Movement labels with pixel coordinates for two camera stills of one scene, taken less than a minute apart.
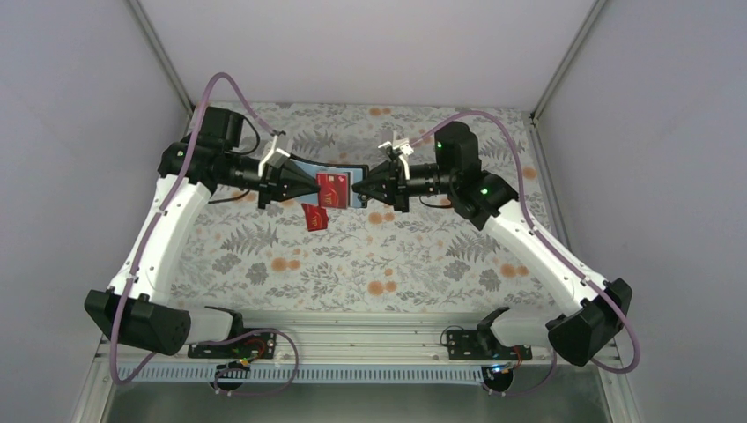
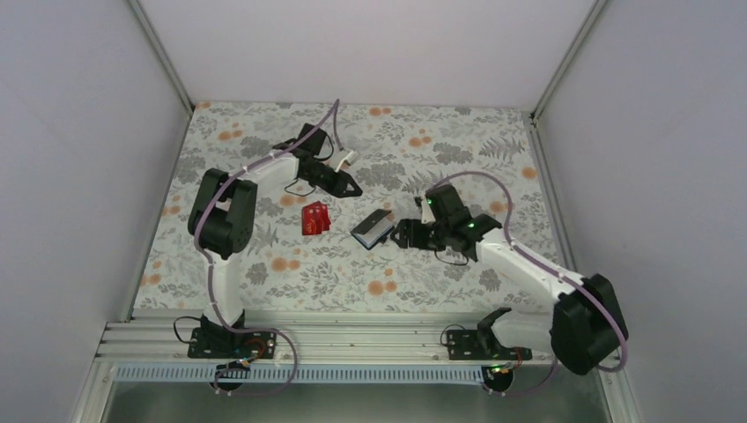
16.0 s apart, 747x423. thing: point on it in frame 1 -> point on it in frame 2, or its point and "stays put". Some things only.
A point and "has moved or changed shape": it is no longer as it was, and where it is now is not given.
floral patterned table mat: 426,256 stays put
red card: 333,190 has moved or changed shape
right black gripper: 395,183 -> 412,233
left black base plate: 257,345 stays put
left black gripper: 269,182 -> 329,177
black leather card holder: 355,173 -> 374,227
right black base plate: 483,345 stays put
